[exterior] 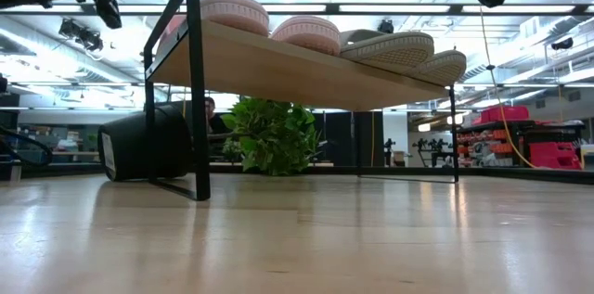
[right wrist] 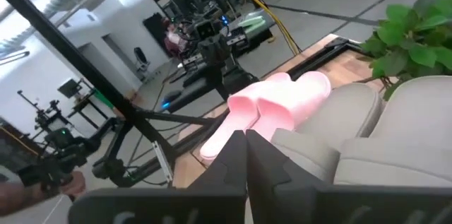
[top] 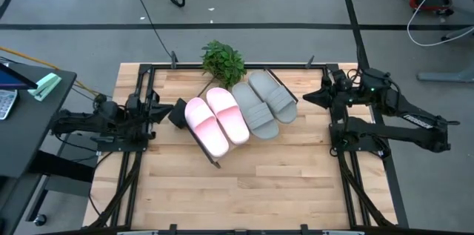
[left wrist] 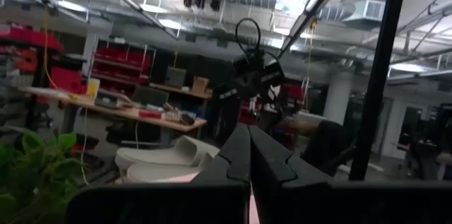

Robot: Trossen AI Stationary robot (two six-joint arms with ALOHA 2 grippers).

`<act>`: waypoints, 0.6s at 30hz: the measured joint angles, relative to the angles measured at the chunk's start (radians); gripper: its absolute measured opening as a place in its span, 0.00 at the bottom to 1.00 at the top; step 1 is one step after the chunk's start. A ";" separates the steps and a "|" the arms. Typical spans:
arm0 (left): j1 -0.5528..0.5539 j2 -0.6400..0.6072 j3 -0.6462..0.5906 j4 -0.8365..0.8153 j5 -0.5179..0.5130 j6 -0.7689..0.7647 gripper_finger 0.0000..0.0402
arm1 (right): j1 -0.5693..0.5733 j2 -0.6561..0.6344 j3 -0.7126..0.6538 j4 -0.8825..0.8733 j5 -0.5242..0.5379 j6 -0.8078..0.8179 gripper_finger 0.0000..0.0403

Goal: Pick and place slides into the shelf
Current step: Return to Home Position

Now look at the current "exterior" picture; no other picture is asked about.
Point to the small black ceiling fixture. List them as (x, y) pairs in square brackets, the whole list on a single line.
[(562, 44)]

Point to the person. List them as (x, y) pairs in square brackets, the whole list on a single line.
[(214, 120)]

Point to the pink slide sandal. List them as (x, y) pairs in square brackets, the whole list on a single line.
[(306, 34), (234, 11)]

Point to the black ceiling device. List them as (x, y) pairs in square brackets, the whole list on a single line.
[(385, 28)]

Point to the red storage bin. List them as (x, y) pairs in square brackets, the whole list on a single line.
[(506, 114), (554, 156)]

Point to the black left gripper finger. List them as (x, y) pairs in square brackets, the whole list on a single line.
[(107, 11)]

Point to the grey slide sandal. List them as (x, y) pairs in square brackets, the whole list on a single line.
[(394, 53), (445, 69)]

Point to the black pillar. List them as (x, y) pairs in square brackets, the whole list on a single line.
[(371, 145)]

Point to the green plant in black pot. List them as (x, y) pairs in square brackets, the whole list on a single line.
[(274, 136)]

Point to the black ceiling track lights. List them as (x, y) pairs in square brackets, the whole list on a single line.
[(83, 36)]

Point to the black aluminium table frame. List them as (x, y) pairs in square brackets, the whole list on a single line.
[(510, 173)]

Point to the wooden shelf black metal frame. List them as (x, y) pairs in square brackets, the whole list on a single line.
[(287, 71)]

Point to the black storage rack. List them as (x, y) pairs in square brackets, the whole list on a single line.
[(510, 126)]

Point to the black partition panel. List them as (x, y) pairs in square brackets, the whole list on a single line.
[(339, 138)]

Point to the small robot arms stand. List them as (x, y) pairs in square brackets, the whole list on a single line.
[(436, 157)]

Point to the black overhead rig bar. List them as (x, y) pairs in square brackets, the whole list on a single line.
[(331, 8)]

